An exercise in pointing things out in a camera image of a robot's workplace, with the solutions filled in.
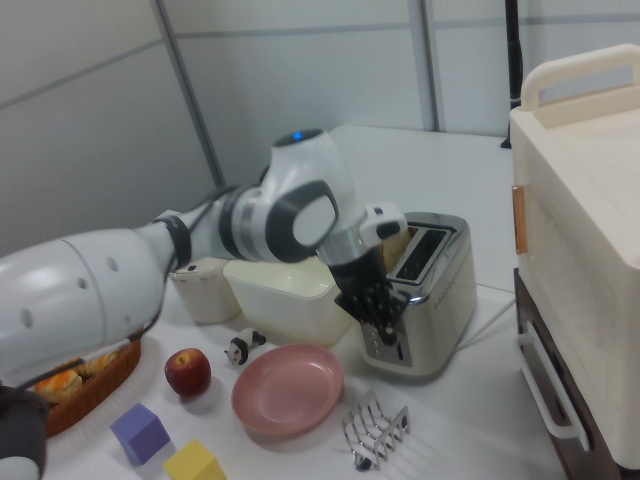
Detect white drawer handle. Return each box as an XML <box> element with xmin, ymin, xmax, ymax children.
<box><xmin>516</xmin><ymin>319</ymin><xmax>592</xmax><ymax>452</ymax></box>

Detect red apple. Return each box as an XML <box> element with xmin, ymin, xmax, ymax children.
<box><xmin>164</xmin><ymin>347</ymin><xmax>212</xmax><ymax>398</ymax></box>

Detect copper cabinet door handle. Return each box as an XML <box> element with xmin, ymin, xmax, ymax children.
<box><xmin>511</xmin><ymin>184</ymin><xmax>529</xmax><ymax>256</ymax></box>

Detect pink plate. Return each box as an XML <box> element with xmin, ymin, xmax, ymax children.
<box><xmin>230</xmin><ymin>342</ymin><xmax>345</xmax><ymax>435</ymax></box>

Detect cream and chrome toaster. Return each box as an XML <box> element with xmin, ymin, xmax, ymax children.
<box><xmin>358</xmin><ymin>211</ymin><xmax>479</xmax><ymax>385</ymax></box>

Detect white plastic storage box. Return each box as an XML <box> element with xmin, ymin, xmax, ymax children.
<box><xmin>222</xmin><ymin>257</ymin><xmax>354</xmax><ymax>348</ymax></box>

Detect cream plastic cabinet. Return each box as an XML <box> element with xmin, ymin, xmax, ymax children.
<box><xmin>508</xmin><ymin>43</ymin><xmax>640</xmax><ymax>471</ymax></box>

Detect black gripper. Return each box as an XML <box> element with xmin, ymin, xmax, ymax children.
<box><xmin>329</xmin><ymin>247</ymin><xmax>410</xmax><ymax>350</ymax></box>

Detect black pole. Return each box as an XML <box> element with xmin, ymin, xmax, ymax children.
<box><xmin>501</xmin><ymin>0</ymin><xmax>524</xmax><ymax>149</ymax></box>

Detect brown wicker basket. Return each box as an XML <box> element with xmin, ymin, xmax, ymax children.
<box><xmin>29</xmin><ymin>334</ymin><xmax>143</xmax><ymax>439</ymax></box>

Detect small white lidded bin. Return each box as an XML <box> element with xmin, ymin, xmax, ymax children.
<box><xmin>168</xmin><ymin>257</ymin><xmax>241</xmax><ymax>325</ymax></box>

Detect panda figurine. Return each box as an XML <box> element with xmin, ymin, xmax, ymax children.
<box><xmin>223</xmin><ymin>327</ymin><xmax>268</xmax><ymax>369</ymax></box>

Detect purple foam cube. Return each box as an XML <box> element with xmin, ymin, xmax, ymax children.
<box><xmin>109</xmin><ymin>402</ymin><xmax>172</xmax><ymax>467</ymax></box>

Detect metal toast rack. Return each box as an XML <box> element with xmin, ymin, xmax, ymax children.
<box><xmin>340</xmin><ymin>387</ymin><xmax>411</xmax><ymax>473</ymax></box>

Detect toasted bread slice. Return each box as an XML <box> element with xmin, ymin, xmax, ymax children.
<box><xmin>380</xmin><ymin>227</ymin><xmax>414</xmax><ymax>266</ymax></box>

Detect white toaster power cord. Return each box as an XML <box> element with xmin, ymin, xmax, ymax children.
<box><xmin>458</xmin><ymin>298</ymin><xmax>516</xmax><ymax>349</ymax></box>

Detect yellow foam cube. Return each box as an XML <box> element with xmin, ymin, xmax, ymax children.
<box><xmin>162</xmin><ymin>439</ymin><xmax>226</xmax><ymax>480</ymax></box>

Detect brown wooden drawer base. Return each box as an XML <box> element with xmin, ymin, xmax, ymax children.
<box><xmin>513</xmin><ymin>267</ymin><xmax>640</xmax><ymax>480</ymax></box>

